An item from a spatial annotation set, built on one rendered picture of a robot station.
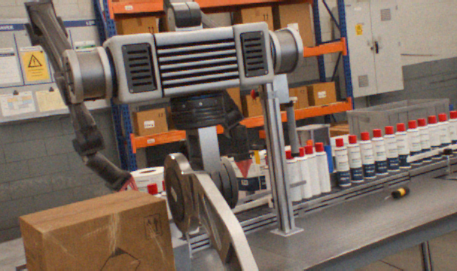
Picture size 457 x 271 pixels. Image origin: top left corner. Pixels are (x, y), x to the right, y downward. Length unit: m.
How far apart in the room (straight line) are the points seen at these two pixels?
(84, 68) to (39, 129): 5.07
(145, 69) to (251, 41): 0.28
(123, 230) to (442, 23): 7.66
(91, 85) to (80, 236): 0.35
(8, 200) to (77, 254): 5.06
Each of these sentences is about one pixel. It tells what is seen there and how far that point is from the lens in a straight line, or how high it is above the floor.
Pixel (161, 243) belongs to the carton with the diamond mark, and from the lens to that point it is 1.40.
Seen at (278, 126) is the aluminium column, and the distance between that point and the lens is 1.88.
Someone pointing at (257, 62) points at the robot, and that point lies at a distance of 1.36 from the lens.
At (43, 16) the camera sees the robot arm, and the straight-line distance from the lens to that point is 1.71.
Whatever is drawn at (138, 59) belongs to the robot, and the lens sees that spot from 1.26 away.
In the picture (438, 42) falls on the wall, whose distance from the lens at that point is 8.62.
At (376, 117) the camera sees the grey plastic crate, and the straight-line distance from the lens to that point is 3.93.
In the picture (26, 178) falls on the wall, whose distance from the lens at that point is 6.34.
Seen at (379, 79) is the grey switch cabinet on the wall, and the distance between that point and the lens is 7.48.
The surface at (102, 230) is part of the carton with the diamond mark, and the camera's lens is 1.33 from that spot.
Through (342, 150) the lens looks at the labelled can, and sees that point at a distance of 2.29.
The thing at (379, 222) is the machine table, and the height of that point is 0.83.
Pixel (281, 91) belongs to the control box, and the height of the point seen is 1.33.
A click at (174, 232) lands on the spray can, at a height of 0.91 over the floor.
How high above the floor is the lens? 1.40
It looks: 6 degrees down
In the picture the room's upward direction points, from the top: 8 degrees counter-clockwise
